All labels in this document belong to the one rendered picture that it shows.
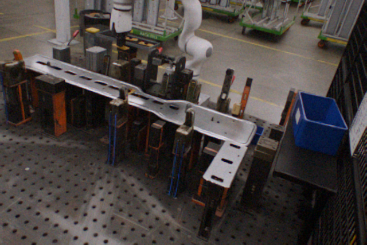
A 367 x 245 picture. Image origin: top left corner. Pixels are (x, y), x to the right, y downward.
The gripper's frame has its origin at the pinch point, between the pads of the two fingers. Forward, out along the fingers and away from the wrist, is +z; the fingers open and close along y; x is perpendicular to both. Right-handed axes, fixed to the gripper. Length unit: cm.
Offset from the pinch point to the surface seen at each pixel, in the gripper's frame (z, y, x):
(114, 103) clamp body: 21.6, 17.5, 14.5
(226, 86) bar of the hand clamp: 14, -26, 47
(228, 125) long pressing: 26, -13, 58
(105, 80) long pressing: 26.0, -3.0, -13.4
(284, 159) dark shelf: 23, -2, 88
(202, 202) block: 55, 10, 63
